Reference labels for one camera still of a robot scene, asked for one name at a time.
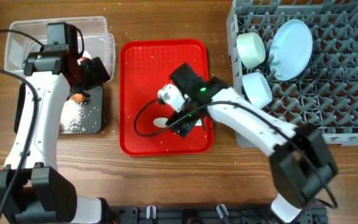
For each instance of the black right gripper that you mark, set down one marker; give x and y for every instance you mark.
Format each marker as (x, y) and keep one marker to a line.
(184, 119)

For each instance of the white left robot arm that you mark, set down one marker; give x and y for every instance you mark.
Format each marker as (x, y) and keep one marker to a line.
(31, 188)

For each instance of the orange carrot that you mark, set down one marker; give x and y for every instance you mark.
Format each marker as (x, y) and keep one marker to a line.
(78, 98)

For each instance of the clear plastic bin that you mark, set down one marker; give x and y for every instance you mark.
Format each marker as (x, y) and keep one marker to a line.
(98, 41)

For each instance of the light blue plate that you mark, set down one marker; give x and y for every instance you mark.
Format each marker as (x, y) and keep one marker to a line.
(291, 50)

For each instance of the grey dishwasher rack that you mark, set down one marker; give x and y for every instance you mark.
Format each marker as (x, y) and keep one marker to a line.
(325, 93)

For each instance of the black waste tray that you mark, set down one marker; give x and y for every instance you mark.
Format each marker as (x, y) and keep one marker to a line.
(56, 114)

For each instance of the white plastic spoon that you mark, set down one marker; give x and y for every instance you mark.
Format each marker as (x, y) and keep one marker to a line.
(161, 122)

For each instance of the red plastic tray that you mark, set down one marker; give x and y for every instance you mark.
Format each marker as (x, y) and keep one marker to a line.
(145, 67)

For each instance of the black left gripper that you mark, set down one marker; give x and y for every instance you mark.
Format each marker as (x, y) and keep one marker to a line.
(95, 78)

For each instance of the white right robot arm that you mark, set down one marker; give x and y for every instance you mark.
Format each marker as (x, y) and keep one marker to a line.
(301, 163)

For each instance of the light blue bowl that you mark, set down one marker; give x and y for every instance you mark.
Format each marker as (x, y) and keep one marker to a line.
(257, 89)

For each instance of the green bowl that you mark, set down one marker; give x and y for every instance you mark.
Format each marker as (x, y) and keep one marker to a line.
(251, 49)

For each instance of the white rice pile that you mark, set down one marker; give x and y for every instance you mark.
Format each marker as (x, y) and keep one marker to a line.
(80, 118)

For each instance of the white napkin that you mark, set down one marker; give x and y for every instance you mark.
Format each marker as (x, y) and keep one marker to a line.
(86, 55)

